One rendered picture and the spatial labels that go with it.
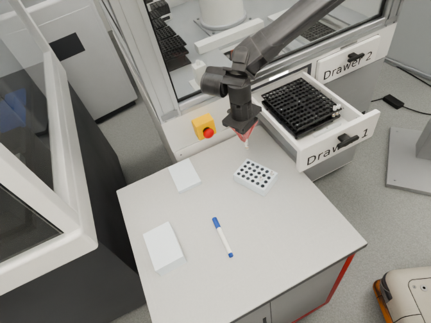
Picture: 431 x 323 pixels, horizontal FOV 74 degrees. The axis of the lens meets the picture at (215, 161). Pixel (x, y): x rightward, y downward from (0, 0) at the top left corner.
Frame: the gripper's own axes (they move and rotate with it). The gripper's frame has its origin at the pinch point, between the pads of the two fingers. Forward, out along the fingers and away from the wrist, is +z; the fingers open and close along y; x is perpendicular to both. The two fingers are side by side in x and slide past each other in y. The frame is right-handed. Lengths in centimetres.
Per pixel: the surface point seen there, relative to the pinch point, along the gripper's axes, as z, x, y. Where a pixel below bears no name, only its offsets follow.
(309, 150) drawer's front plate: 5.9, 16.0, -10.0
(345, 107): 8.1, 16.2, -35.2
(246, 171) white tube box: 17.6, -1.0, -0.6
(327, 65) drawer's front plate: 6, 1, -53
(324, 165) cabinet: 77, 5, -65
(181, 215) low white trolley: 21.3, -10.3, 23.9
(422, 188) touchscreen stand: 92, 55, -89
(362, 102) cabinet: 39, 12, -79
